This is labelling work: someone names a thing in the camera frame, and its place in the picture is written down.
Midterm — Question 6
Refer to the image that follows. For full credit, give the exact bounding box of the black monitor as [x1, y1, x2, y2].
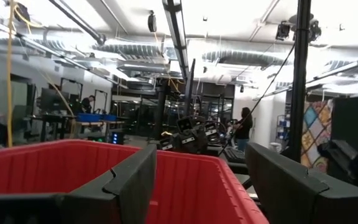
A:
[39, 87, 71, 113]

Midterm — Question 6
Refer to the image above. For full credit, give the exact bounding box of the silver ventilation duct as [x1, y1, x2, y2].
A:
[201, 49, 293, 67]
[91, 42, 180, 62]

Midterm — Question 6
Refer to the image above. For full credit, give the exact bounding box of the wooden work table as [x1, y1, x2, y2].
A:
[26, 113, 126, 142]

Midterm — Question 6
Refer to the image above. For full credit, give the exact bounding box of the white bucket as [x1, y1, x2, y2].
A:
[268, 141, 283, 154]

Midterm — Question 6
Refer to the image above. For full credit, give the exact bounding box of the black aluminium frame rail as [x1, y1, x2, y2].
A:
[289, 0, 312, 163]

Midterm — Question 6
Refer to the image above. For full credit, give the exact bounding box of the long ceiling light fixture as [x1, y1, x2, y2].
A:
[162, 0, 190, 79]

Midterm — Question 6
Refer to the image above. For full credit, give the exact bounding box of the colourful patterned panel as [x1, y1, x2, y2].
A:
[300, 98, 334, 174]

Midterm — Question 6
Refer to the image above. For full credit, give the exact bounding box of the red plastic bin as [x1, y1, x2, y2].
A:
[0, 139, 270, 224]

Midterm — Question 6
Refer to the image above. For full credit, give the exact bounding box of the black box with blue lights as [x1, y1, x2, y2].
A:
[108, 131, 125, 146]

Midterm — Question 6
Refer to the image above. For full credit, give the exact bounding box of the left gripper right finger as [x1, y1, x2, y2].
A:
[246, 142, 358, 224]

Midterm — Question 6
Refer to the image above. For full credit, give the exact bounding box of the black overhead camera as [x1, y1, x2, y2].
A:
[275, 12, 322, 43]

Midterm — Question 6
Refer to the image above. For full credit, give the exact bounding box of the yellow hanging cable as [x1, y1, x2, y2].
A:
[6, 0, 16, 148]

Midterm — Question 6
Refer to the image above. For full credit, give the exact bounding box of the black hanging cable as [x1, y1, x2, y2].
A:
[218, 43, 296, 156]

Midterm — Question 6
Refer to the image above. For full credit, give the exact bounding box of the black equipment stack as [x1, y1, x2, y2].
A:
[317, 93, 358, 194]

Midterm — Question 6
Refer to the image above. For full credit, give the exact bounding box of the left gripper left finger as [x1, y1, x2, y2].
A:
[0, 143, 157, 224]

